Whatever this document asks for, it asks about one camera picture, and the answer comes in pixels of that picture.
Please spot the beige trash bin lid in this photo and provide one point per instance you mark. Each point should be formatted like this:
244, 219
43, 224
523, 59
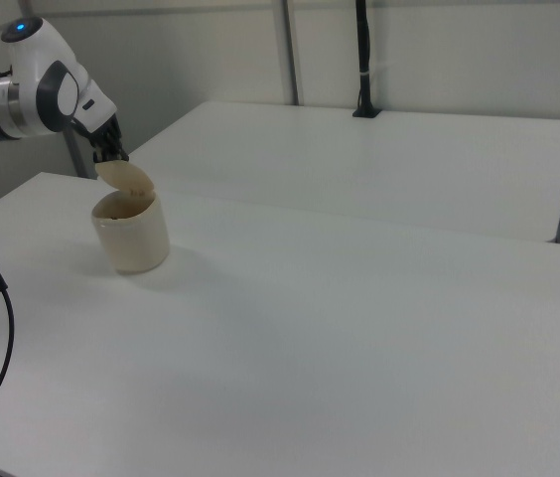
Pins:
123, 175

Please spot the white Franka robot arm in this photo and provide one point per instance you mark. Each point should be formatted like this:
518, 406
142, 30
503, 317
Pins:
27, 64

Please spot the white side table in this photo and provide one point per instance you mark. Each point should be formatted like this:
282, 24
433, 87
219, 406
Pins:
359, 164

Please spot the black camera pole with clamp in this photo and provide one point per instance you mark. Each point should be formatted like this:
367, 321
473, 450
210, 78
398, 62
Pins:
365, 49

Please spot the grey aluminium frame post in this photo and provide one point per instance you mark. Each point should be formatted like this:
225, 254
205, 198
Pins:
77, 156

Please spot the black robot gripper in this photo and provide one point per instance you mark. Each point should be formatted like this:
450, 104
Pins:
94, 130

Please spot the grey aluminium wall post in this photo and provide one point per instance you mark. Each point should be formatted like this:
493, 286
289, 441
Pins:
290, 49

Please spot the beige round trash bin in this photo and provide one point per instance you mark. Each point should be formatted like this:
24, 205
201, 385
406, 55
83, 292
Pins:
136, 243

